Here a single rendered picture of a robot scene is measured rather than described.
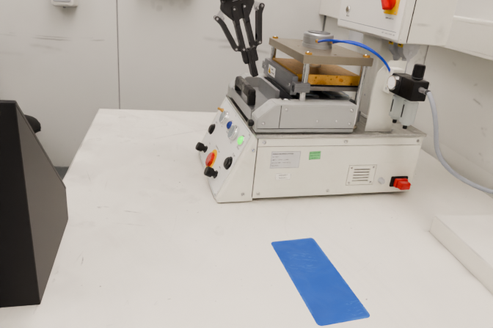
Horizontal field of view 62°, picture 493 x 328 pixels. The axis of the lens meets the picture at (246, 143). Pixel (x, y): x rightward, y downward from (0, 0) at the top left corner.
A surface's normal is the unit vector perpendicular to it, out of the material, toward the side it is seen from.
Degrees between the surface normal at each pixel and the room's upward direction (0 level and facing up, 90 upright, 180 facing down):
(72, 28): 90
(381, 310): 0
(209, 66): 90
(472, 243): 0
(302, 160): 90
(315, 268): 0
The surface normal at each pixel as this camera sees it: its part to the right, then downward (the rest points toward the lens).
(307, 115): 0.24, 0.38
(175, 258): 0.09, -0.93
